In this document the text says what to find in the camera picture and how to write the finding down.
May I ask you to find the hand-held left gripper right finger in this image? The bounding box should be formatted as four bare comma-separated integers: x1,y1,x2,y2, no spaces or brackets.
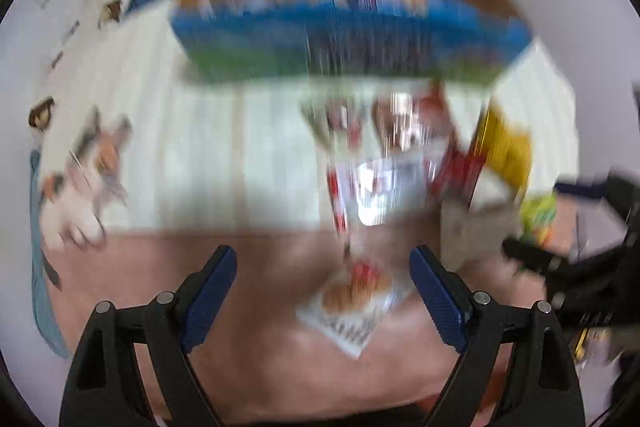
409,245,586,427

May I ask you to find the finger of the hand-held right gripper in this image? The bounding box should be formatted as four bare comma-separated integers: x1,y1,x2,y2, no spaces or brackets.
554,180,611,204
502,236,567,281

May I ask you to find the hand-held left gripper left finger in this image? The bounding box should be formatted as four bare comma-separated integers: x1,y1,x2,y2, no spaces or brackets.
59,245,238,427

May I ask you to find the green candy packet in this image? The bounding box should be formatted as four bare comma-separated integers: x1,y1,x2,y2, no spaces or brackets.
520,192,559,246

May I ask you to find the yellow snack packet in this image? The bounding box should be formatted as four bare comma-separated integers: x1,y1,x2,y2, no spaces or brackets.
475,104,534,194

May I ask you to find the silver snack packet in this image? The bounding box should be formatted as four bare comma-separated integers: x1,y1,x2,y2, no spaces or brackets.
351,156,432,229

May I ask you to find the red white striped snack packet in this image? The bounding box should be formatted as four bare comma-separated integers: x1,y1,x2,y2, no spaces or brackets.
300,93,367,239

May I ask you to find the orange brown snack packet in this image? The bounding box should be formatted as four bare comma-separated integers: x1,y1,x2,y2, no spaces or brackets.
372,86,451,154

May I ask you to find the cardboard box with blue print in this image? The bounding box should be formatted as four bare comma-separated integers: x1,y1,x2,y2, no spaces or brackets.
170,0,536,86

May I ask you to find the striped cat print blanket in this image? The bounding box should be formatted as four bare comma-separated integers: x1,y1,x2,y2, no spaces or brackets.
37,0,581,427

